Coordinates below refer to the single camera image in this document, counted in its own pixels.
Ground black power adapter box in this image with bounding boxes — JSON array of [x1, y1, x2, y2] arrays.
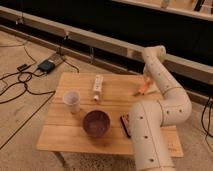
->
[[38, 60, 55, 73]]

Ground white sponge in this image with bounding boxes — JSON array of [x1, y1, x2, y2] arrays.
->
[[145, 87, 158, 95]]

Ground black floor cables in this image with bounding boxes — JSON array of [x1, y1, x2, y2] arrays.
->
[[0, 39, 57, 105]]

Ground dark purple bowl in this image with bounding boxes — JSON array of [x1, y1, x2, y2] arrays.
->
[[82, 110, 110, 138]]

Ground black red candy bar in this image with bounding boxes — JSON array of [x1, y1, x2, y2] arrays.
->
[[120, 114, 131, 138]]

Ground small black plug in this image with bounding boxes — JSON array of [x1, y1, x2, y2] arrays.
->
[[17, 64, 31, 72]]

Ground white tube bottle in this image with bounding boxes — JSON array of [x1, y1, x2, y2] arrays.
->
[[93, 75, 103, 101]]

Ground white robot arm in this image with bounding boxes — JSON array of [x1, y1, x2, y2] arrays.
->
[[129, 45, 192, 171]]

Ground wooden table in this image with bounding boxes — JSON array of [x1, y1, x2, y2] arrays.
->
[[35, 71, 185, 159]]

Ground black cable at right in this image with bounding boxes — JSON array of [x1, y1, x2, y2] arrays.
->
[[200, 96, 213, 139]]

